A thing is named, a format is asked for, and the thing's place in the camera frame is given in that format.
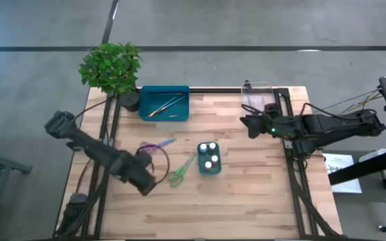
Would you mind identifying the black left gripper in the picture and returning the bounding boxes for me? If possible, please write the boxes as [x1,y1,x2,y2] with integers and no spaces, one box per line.
[117,150,157,197]

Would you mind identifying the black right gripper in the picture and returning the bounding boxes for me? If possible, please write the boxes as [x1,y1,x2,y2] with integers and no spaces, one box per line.
[239,113,281,140]

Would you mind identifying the green scissors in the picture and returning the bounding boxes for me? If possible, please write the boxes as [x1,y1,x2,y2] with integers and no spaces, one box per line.
[166,152,198,188]

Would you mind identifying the purple scissors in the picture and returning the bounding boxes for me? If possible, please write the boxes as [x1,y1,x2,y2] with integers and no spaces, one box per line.
[139,137,178,155]

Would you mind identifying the small teal plastic basket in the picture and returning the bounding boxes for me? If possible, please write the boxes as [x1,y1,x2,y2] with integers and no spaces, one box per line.
[196,141,222,177]

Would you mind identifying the thin light blue paintbrush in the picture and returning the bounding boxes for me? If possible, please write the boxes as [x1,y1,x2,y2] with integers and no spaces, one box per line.
[148,96,178,118]

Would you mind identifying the thick blue paintbrush orange bristles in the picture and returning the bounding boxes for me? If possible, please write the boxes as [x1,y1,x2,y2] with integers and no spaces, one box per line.
[152,96,188,116]

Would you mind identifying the clear plastic container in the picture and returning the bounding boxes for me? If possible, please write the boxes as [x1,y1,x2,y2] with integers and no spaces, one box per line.
[239,81,279,116]

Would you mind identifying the blue rectangular plastic tray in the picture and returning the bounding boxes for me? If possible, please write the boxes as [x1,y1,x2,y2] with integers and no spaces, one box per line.
[138,85,191,122]

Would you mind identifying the white paper sheet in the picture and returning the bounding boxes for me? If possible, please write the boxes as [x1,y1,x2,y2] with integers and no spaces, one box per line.
[323,153,363,194]

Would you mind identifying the white plastic box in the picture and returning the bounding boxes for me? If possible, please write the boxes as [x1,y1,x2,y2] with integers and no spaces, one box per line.
[359,149,386,163]

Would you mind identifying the green plant in black pot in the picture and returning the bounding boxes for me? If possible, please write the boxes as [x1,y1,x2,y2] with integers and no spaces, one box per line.
[78,42,143,112]

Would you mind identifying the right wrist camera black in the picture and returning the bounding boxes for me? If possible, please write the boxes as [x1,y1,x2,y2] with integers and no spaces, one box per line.
[263,102,280,115]

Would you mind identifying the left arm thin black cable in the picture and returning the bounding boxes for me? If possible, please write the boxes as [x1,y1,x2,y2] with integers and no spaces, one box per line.
[134,143,171,185]

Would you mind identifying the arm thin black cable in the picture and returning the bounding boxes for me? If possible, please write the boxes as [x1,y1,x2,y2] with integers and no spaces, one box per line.
[241,101,379,118]
[134,143,171,185]

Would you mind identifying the black aluminium table frame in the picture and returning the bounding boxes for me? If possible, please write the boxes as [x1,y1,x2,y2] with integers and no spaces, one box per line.
[80,87,321,239]

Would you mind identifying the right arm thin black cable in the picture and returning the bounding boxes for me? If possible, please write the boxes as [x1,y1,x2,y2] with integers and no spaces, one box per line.
[241,101,379,118]

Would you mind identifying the thin brown cable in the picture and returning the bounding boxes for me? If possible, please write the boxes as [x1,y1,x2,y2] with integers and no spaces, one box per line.
[75,159,92,194]

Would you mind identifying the thick black cable bundle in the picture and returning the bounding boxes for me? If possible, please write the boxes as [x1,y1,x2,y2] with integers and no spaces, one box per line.
[54,163,110,238]
[288,160,344,239]

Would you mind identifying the left arm base black cable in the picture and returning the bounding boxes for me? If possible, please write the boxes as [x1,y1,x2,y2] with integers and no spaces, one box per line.
[74,98,109,123]

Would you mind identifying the right arm base cable bundle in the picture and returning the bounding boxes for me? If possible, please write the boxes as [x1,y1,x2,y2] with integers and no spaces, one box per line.
[320,88,383,114]

